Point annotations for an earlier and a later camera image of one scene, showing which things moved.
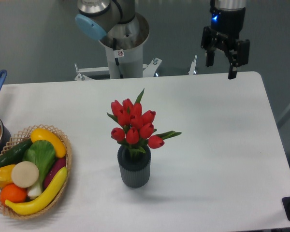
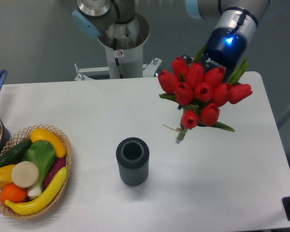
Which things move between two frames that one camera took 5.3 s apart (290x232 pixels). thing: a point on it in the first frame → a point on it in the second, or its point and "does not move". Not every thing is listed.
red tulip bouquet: (137, 127) → (199, 91)
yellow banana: (29, 207) does not move
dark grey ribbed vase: (135, 167) does not move
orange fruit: (13, 193) does not move
